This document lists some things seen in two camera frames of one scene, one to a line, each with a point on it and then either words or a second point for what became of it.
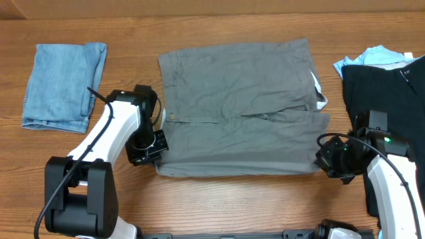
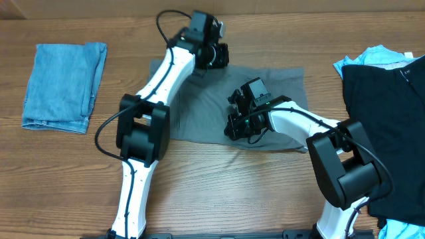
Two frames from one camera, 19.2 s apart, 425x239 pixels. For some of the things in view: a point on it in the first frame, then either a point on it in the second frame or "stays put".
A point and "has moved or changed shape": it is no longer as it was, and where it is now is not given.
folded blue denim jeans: x=56 y=96 stays put
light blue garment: x=377 y=57 stays put
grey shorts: x=247 y=109 has moved or changed shape
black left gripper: x=138 y=158 -> x=222 y=56
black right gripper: x=325 y=155 -> x=234 y=129
